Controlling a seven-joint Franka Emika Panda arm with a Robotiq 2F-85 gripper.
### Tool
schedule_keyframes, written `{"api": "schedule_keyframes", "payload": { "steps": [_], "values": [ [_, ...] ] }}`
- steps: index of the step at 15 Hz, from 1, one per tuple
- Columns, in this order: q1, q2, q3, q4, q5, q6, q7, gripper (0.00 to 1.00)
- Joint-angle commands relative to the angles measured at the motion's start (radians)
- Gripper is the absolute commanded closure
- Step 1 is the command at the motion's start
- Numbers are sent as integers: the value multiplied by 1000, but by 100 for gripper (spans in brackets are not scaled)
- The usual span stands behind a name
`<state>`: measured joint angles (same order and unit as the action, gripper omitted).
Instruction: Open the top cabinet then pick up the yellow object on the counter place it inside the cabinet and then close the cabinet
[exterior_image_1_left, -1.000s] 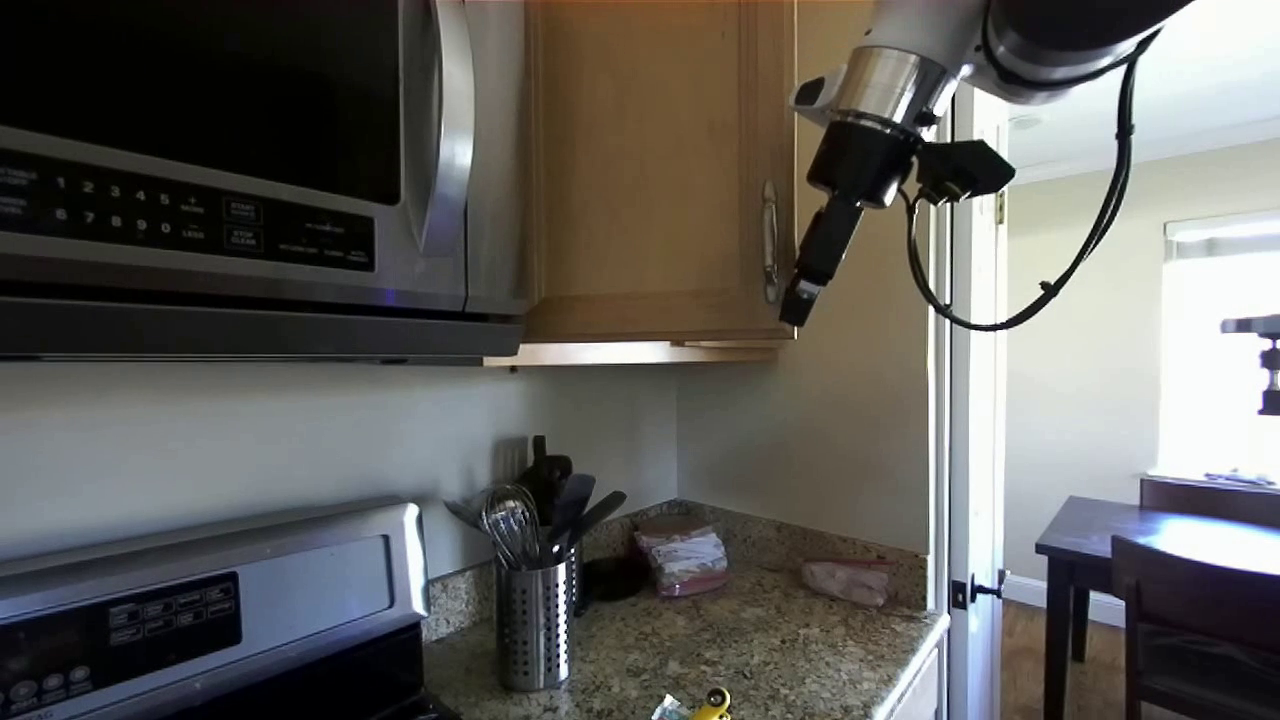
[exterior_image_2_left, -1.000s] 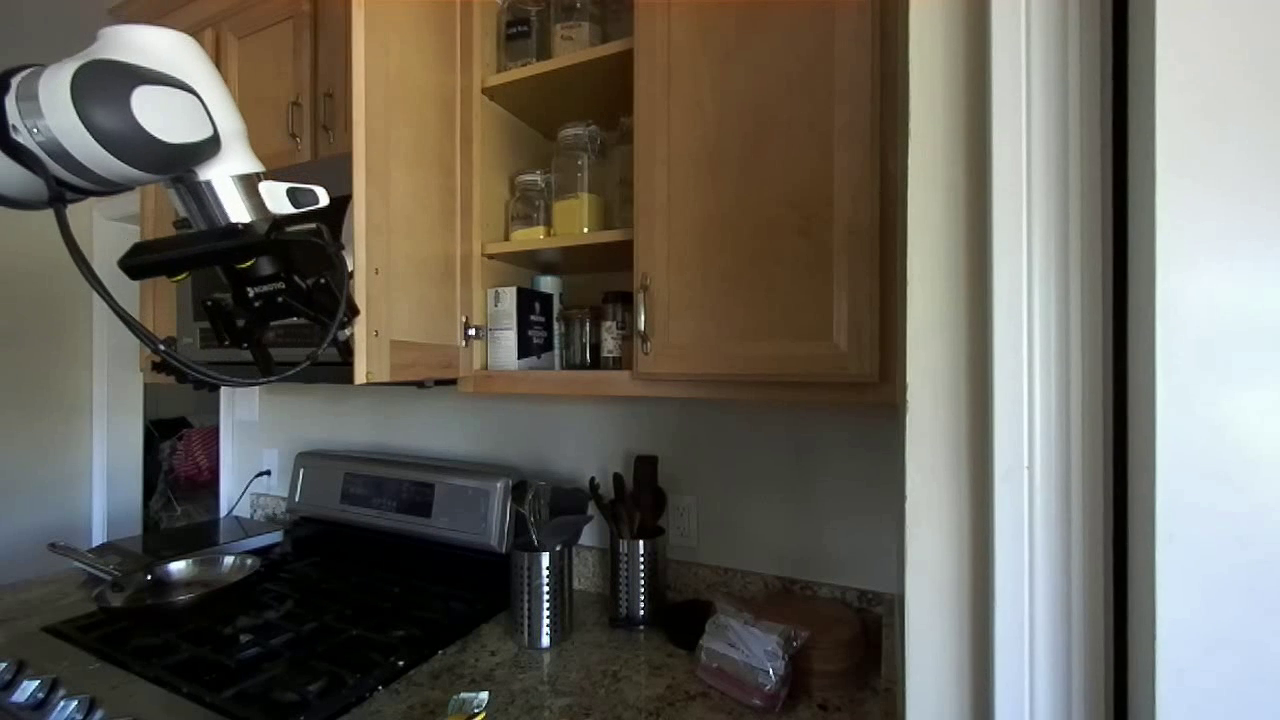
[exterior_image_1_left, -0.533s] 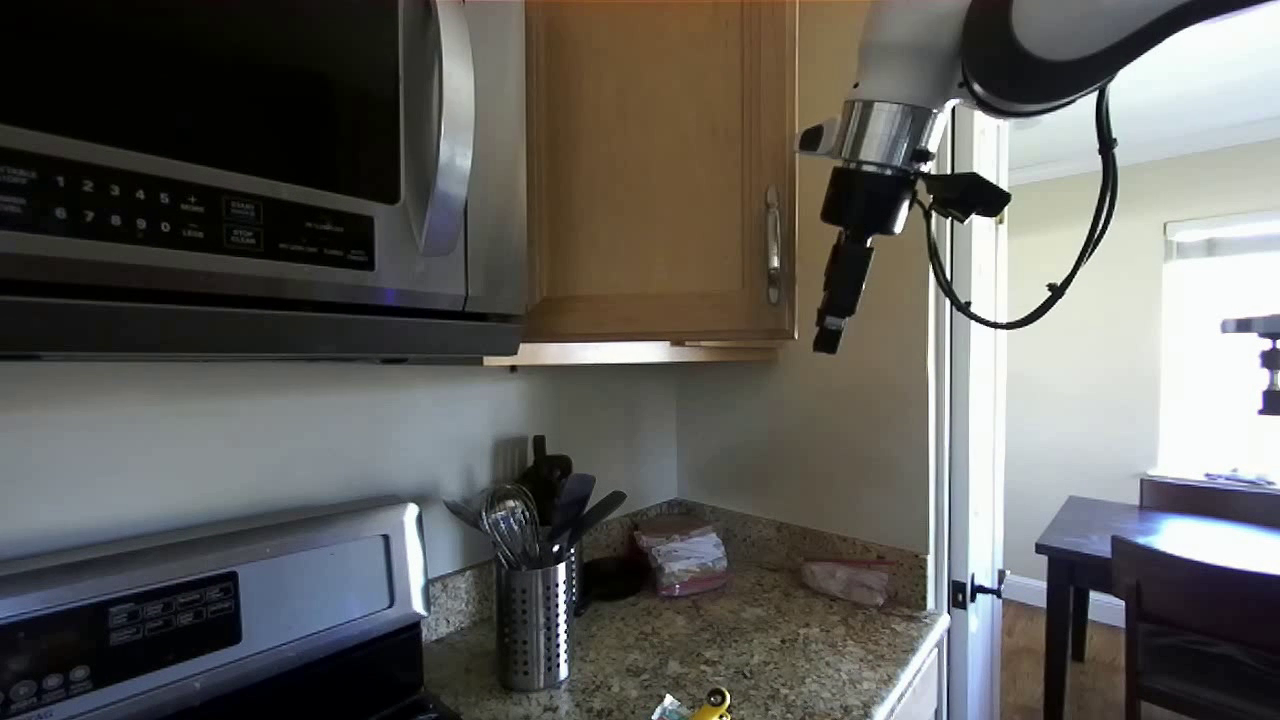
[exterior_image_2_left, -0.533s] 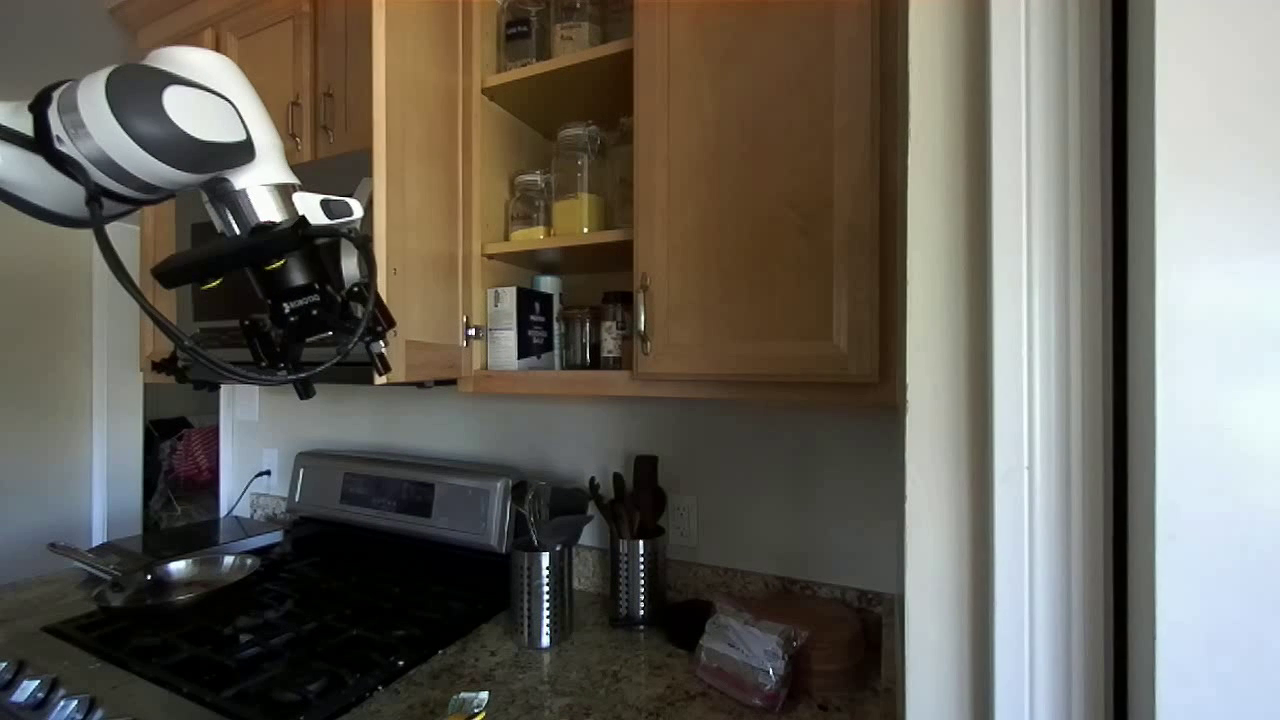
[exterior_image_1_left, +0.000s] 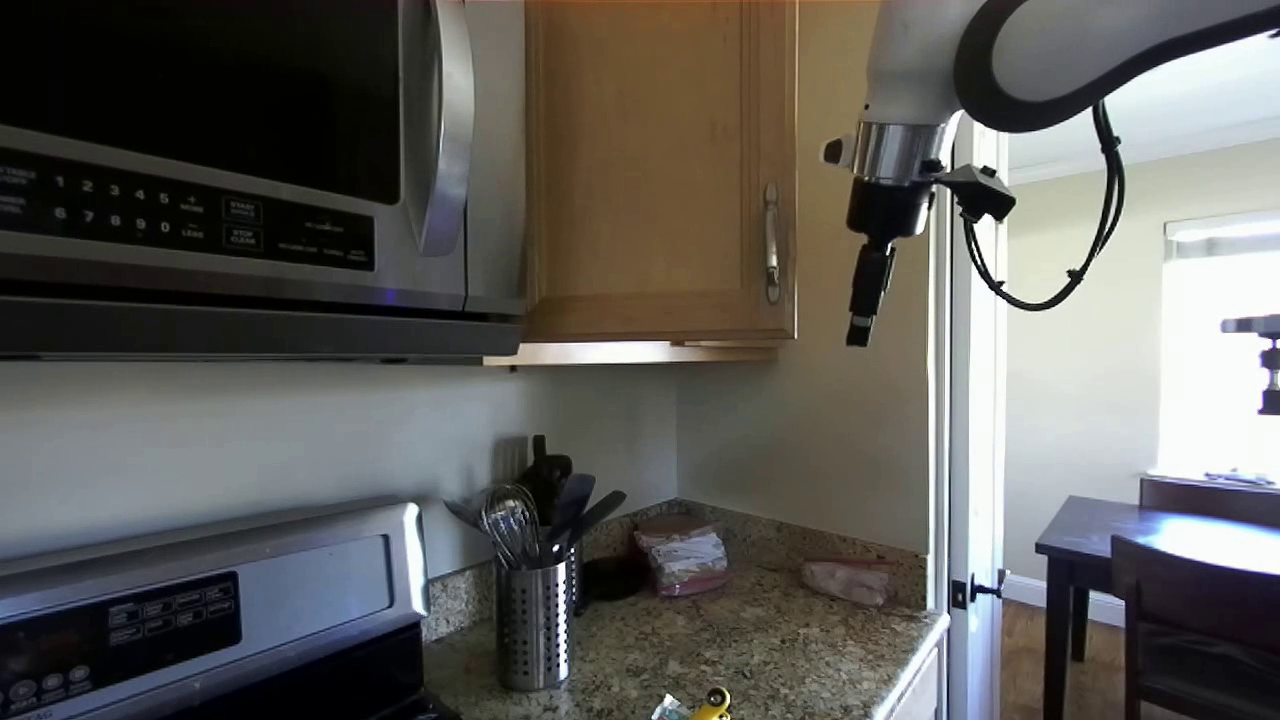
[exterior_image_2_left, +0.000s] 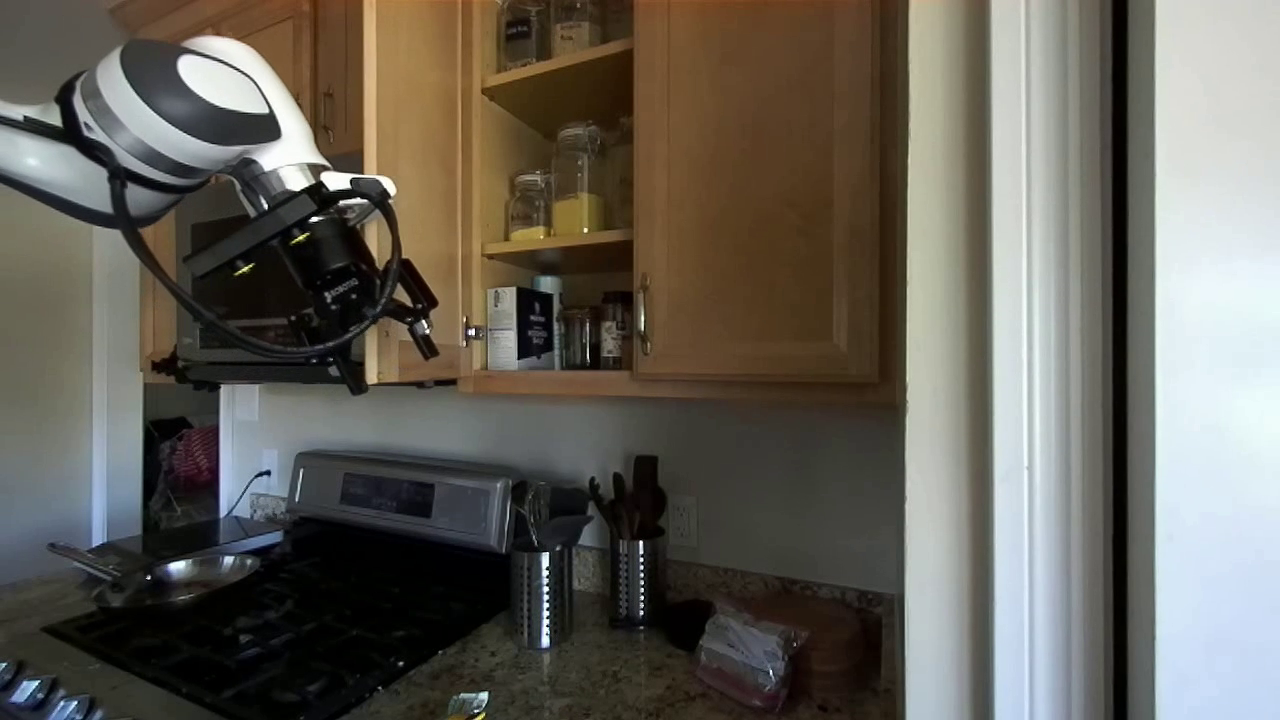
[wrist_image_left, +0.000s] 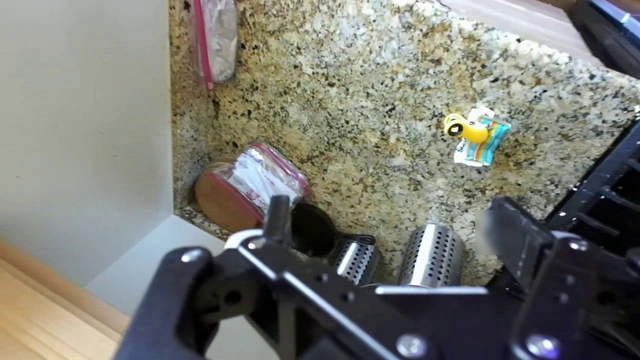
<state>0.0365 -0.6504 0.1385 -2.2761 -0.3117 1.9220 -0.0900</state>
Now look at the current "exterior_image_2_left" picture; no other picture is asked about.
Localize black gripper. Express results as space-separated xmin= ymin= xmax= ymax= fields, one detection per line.
xmin=281 ymin=195 xmax=404 ymax=401

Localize narrow wooden cabinet door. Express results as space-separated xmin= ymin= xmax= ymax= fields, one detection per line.
xmin=359 ymin=0 xmax=470 ymax=393

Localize small wooden cabinet door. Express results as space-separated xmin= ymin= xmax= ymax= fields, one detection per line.
xmin=211 ymin=0 xmax=318 ymax=96
xmin=312 ymin=0 xmax=370 ymax=170

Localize wide wooden cabinet door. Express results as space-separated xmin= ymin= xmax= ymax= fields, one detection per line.
xmin=630 ymin=0 xmax=888 ymax=393

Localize stainless steel microwave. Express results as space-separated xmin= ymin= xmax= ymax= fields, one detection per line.
xmin=171 ymin=175 xmax=370 ymax=393

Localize pink cloth item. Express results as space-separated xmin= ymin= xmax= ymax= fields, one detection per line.
xmin=162 ymin=424 xmax=220 ymax=496

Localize white and black box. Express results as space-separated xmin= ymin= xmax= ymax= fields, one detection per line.
xmin=484 ymin=278 xmax=565 ymax=375

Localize small dark spice jar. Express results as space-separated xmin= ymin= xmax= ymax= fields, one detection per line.
xmin=556 ymin=305 xmax=598 ymax=373
xmin=595 ymin=291 xmax=637 ymax=373

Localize small jar yellow contents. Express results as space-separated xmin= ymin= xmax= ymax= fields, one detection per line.
xmin=505 ymin=165 xmax=556 ymax=247

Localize steel frying pan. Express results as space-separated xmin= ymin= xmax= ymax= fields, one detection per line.
xmin=49 ymin=536 xmax=269 ymax=610

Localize grey metal kitchen utensils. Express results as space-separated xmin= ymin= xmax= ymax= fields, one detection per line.
xmin=508 ymin=476 xmax=595 ymax=550

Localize stainless steel black stove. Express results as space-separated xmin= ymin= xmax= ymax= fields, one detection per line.
xmin=0 ymin=449 xmax=539 ymax=720

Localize tall jar yellow contents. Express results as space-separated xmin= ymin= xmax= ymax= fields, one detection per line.
xmin=547 ymin=120 xmax=613 ymax=244

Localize perforated steel utensil holder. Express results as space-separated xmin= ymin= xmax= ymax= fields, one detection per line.
xmin=609 ymin=531 xmax=666 ymax=633
xmin=508 ymin=541 xmax=581 ymax=657

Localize dark kitchen utensils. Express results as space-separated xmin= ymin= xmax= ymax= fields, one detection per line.
xmin=582 ymin=451 xmax=672 ymax=544

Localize clear glass jar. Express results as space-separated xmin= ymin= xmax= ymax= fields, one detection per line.
xmin=492 ymin=0 xmax=550 ymax=72
xmin=547 ymin=0 xmax=603 ymax=58

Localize small black dish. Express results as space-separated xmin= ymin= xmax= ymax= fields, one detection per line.
xmin=655 ymin=596 xmax=718 ymax=657

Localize clear plastic bread bag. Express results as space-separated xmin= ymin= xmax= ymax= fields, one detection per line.
xmin=692 ymin=600 xmax=810 ymax=713

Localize black power cord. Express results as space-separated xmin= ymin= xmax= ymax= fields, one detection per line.
xmin=220 ymin=462 xmax=281 ymax=527

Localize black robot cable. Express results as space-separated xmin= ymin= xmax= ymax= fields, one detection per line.
xmin=53 ymin=76 xmax=410 ymax=363

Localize silver cabinet door handle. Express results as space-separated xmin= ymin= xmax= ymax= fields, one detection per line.
xmin=630 ymin=272 xmax=655 ymax=360

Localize white door frame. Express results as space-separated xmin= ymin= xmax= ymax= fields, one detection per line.
xmin=987 ymin=0 xmax=1121 ymax=720

